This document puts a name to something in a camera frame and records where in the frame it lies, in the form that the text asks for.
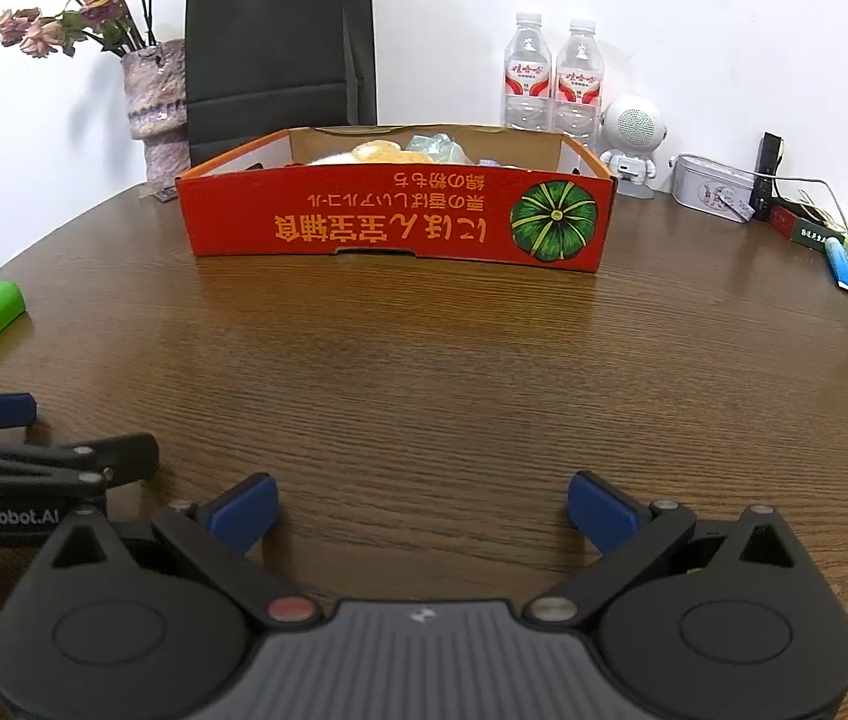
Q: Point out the white tin box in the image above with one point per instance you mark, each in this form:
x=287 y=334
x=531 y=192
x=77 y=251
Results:
x=712 y=186

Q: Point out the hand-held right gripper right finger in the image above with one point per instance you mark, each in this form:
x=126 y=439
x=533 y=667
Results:
x=604 y=514

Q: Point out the black upright device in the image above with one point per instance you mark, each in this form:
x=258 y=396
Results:
x=765 y=172

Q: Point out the mottled pink vase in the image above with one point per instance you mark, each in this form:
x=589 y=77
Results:
x=157 y=112

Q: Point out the clear water bottle red label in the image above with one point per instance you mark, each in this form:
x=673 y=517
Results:
x=527 y=75
x=580 y=82

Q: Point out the red cardboard box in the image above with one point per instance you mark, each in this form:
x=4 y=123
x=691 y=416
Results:
x=394 y=214

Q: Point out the dark red green carton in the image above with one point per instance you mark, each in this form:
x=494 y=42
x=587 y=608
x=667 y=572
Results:
x=806 y=225

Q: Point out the white item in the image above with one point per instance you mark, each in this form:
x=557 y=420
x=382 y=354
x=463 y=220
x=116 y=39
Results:
x=328 y=160

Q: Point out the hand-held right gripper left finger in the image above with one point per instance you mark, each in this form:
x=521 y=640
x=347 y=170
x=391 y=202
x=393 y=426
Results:
x=244 y=514

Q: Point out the yellow soft item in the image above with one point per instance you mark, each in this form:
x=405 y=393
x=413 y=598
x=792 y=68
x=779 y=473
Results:
x=382 y=154

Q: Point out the clear greenish packet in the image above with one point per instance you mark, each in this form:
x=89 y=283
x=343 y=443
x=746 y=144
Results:
x=435 y=148

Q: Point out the white robot speaker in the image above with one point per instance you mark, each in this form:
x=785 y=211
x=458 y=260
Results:
x=632 y=135

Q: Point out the purple item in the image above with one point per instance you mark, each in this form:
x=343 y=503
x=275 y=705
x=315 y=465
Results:
x=497 y=163

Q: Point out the black paper bag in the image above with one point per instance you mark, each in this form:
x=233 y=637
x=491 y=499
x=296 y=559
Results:
x=274 y=45

